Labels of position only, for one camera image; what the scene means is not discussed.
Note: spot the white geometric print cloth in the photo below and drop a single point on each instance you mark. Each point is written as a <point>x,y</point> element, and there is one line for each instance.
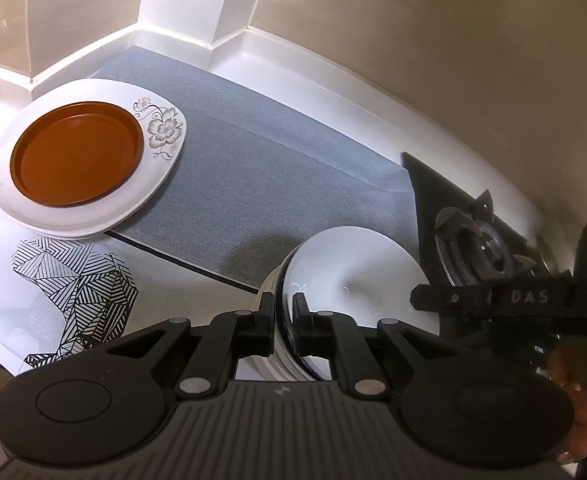
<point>3,270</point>

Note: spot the brown round plate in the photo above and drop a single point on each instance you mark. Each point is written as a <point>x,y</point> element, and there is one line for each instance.
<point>78,155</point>

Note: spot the grey mat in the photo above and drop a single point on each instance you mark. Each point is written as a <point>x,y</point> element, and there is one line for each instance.
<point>273,185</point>

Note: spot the white floral plate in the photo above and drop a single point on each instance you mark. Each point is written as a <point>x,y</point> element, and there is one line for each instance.
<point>73,217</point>

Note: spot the gas stove burner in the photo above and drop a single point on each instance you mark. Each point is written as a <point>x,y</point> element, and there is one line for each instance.
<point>553,257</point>
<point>478,245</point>

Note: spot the white bowl blue pattern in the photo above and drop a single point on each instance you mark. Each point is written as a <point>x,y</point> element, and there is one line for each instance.
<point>353,265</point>

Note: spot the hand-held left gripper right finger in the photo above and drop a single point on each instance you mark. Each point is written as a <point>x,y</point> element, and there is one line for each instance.
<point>301,327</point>

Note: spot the person's right hand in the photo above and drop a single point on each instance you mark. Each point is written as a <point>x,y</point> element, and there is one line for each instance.
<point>586,410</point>

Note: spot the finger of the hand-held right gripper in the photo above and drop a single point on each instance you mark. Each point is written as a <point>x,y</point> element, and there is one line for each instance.
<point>463,300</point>

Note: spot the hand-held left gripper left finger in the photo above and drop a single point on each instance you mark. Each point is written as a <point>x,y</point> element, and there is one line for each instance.
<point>263,322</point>

